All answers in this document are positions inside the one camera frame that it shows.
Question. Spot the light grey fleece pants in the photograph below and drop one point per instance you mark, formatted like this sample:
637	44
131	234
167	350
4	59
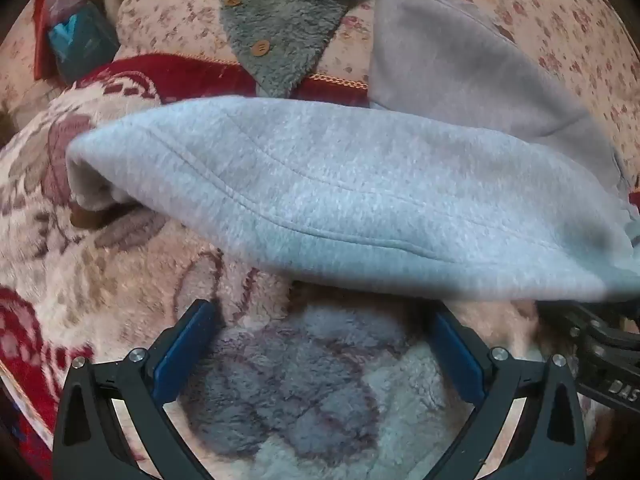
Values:
350	185

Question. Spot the red and cream leaf blanket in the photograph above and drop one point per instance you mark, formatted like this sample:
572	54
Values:
100	270

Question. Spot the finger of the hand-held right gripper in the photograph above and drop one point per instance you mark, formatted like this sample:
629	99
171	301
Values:
585	322

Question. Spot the floral pink cushion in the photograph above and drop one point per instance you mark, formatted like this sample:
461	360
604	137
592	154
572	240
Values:
525	5

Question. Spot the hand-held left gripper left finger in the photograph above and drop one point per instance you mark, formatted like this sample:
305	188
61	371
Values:
182	350

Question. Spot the green fleece jacket with buttons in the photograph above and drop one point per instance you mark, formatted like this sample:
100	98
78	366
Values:
285	15

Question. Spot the red flat board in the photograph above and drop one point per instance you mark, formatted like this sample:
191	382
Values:
41	35

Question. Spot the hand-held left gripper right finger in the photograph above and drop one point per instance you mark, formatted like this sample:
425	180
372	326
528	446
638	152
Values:
457	360

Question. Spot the teal box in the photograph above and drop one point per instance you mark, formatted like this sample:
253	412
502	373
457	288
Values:
85	40

